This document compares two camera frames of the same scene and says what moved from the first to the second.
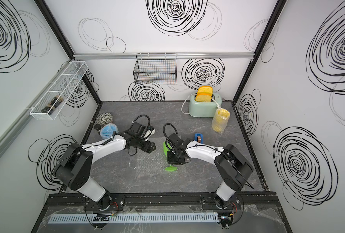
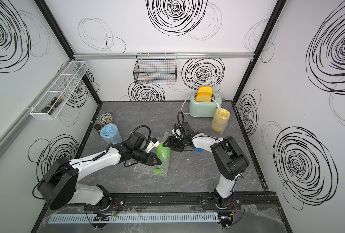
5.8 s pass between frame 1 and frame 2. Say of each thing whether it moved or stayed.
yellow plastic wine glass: stayed
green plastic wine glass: moved
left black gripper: moved
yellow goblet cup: stayed
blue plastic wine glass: stayed
